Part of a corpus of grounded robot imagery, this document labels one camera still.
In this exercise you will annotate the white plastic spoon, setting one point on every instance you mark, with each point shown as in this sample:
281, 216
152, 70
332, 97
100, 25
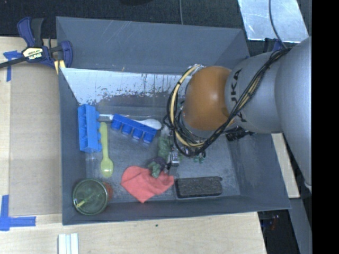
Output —
153, 123

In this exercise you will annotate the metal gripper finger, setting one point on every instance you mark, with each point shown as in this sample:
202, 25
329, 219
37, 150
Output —
175, 159

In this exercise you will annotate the green toy figure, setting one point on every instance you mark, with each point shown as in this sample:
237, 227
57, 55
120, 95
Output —
163, 145

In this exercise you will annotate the grey metal bin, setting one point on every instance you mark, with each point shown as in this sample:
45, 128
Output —
132, 49

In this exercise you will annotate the black rectangular sponge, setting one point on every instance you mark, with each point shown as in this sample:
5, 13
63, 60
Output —
198, 186

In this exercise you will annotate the red cloth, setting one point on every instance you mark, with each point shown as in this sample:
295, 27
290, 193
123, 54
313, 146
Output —
144, 185

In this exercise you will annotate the tall blue toy block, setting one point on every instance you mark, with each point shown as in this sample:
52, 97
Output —
88, 128

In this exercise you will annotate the yellow-green plastic spoon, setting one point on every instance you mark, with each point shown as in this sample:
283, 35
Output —
106, 165

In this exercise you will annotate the blue toy block with pegs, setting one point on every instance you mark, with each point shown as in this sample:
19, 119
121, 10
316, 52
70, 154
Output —
132, 127

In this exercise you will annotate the pale wood board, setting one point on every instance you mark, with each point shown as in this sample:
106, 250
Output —
34, 141

